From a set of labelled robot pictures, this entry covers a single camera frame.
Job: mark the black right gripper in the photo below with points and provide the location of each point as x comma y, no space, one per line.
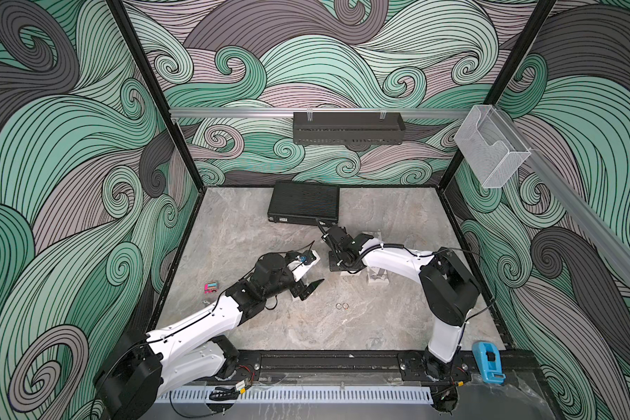
332,265

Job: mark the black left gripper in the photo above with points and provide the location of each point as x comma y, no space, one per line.
297,290

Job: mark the large white bow gift box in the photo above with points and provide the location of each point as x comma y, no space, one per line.
377,276

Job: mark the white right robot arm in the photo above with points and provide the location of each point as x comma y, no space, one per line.
450,288

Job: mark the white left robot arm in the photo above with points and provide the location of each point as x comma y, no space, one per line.
143,366

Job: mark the black ribbed hard case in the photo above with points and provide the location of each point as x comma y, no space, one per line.
304,203

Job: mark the pink teal small block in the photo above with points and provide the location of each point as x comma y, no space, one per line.
211,287

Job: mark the blue tape dispenser right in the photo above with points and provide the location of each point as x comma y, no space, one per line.
489,363

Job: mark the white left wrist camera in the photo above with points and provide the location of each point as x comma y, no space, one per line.
300,266

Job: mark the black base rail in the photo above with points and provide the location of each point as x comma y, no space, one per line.
269,366

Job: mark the black wall shelf tray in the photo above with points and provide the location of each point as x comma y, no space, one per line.
354,130

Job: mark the white slotted cable duct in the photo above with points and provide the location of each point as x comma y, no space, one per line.
346,394

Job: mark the aluminium wall rail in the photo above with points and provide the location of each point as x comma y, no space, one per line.
247,112

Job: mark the clear plastic wall holder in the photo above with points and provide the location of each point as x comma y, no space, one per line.
492,145

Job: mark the black corner frame post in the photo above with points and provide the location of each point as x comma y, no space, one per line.
121,16

